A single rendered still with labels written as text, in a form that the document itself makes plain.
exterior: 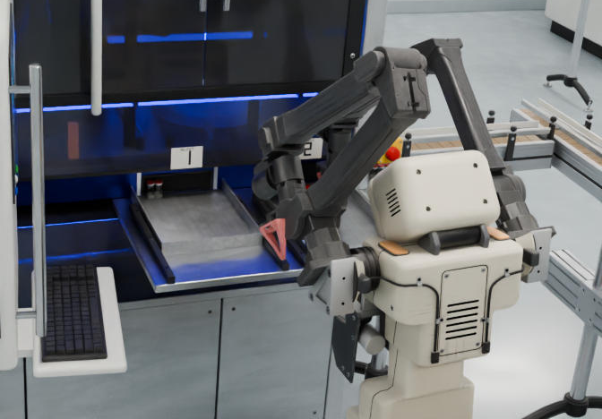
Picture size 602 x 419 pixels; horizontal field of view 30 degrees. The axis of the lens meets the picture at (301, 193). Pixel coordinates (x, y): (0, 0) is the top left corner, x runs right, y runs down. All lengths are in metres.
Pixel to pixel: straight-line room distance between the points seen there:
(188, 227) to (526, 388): 1.60
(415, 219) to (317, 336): 1.36
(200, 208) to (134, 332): 0.41
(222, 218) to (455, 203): 0.99
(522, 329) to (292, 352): 1.27
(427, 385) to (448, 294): 0.23
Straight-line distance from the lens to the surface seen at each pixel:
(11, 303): 2.40
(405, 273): 2.05
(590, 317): 3.59
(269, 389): 3.42
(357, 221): 2.99
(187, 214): 2.96
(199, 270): 2.70
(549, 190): 5.63
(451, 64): 2.48
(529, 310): 4.52
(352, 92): 2.02
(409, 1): 8.37
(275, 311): 3.27
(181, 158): 2.95
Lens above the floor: 2.18
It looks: 25 degrees down
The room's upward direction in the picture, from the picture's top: 5 degrees clockwise
